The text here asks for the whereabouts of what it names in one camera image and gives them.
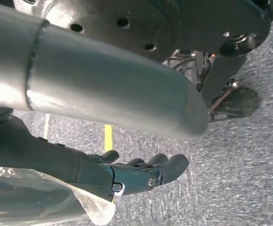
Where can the yellow floor tape outline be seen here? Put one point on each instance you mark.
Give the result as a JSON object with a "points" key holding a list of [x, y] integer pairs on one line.
{"points": [[108, 137]]}

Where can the black robot lower body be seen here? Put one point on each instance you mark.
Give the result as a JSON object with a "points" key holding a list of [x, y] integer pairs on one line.
{"points": [[221, 18]]}

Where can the clear plastic cover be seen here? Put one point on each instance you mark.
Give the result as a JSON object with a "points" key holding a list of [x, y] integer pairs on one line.
{"points": [[32, 202]]}

